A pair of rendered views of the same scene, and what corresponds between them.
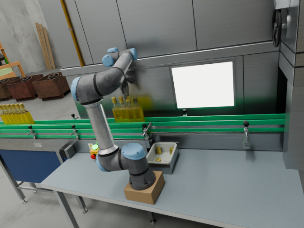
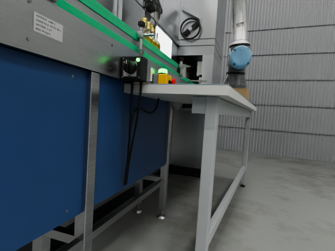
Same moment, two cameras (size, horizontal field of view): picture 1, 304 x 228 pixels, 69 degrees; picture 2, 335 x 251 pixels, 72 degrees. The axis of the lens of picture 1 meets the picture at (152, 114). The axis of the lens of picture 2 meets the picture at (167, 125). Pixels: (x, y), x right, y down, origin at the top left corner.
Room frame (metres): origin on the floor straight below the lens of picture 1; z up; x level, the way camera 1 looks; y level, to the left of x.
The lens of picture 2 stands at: (1.52, 1.59, 0.65)
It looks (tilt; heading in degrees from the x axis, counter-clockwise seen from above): 3 degrees down; 266
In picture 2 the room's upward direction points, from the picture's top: 4 degrees clockwise
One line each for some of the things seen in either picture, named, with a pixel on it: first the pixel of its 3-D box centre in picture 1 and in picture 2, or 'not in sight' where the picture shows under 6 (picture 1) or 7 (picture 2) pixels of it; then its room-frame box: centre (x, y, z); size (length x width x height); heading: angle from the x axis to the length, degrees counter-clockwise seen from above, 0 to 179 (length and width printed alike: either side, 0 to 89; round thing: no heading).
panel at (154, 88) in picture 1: (170, 88); (151, 44); (1.55, -0.17, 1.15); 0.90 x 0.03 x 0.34; 67
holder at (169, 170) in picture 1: (163, 155); not in sight; (1.26, -0.02, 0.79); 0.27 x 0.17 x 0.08; 157
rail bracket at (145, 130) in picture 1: (146, 130); (177, 67); (1.37, 0.06, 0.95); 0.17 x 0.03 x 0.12; 157
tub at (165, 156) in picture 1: (162, 157); not in sight; (1.23, -0.01, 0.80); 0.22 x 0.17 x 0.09; 157
